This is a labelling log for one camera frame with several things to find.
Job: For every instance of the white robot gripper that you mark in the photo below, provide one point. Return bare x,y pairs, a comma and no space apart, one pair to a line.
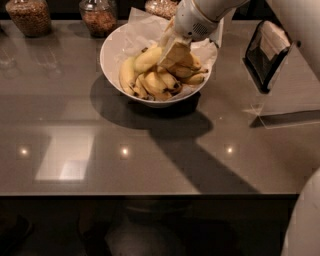
188,20

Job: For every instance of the large yellow banana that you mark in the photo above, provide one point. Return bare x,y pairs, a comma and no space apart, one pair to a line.
152,56

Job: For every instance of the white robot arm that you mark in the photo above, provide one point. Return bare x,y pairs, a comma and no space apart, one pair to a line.
301,20

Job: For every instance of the white paper bowl liner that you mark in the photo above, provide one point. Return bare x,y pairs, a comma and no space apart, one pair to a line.
140,88

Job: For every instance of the center small yellow banana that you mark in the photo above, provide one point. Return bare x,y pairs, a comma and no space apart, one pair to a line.
173,85

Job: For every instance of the lower right yellow banana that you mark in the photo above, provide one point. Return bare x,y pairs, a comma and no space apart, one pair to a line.
193,80

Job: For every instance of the white ceramic bowl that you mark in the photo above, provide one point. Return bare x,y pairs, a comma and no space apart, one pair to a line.
110,53

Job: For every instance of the middle front yellow banana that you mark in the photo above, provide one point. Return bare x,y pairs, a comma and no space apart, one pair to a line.
156,87

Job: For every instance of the left yellow banana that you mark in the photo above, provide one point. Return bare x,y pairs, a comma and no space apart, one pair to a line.
127,76

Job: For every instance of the glass jar of grains right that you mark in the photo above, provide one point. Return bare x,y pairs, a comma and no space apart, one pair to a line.
162,8

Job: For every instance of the glass jar of nuts middle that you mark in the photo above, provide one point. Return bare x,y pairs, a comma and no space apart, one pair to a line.
99,16

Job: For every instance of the glass jar of nuts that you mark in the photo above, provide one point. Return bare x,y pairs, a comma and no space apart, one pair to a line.
99,16
31,17

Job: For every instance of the glass jar of nuts left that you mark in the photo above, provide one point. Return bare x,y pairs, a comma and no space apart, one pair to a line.
31,17

